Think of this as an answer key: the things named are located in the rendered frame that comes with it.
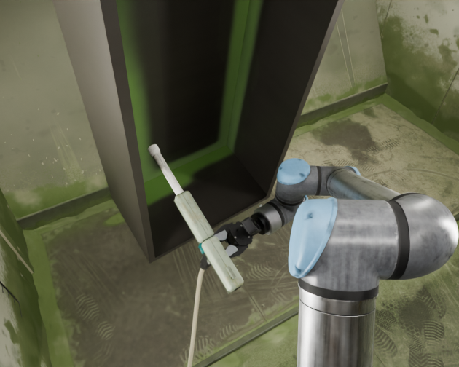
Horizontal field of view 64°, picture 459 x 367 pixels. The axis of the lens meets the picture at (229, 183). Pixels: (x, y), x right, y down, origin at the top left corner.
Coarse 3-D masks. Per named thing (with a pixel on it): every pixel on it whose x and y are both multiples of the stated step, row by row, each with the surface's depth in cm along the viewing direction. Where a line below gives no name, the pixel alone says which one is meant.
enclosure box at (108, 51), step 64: (64, 0) 75; (128, 0) 97; (192, 0) 108; (256, 0) 118; (320, 0) 97; (128, 64) 112; (192, 64) 127; (256, 64) 132; (128, 128) 81; (192, 128) 156; (256, 128) 151; (128, 192) 113; (192, 192) 165; (256, 192) 169
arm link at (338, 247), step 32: (320, 224) 50; (352, 224) 50; (384, 224) 50; (320, 256) 50; (352, 256) 50; (384, 256) 49; (320, 288) 51; (352, 288) 50; (320, 320) 52; (352, 320) 50; (320, 352) 52; (352, 352) 51
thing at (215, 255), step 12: (156, 144) 112; (156, 156) 110; (168, 168) 109; (168, 180) 108; (180, 192) 107; (180, 204) 105; (192, 204) 105; (192, 216) 103; (204, 216) 105; (192, 228) 103; (204, 228) 103; (204, 240) 102; (216, 240) 102; (216, 252) 101; (204, 264) 113; (216, 264) 99; (228, 264) 100; (228, 276) 98; (240, 276) 100; (228, 288) 98
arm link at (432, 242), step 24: (336, 168) 107; (336, 192) 95; (360, 192) 78; (384, 192) 71; (408, 192) 61; (408, 216) 50; (432, 216) 51; (432, 240) 50; (456, 240) 54; (408, 264) 50; (432, 264) 51
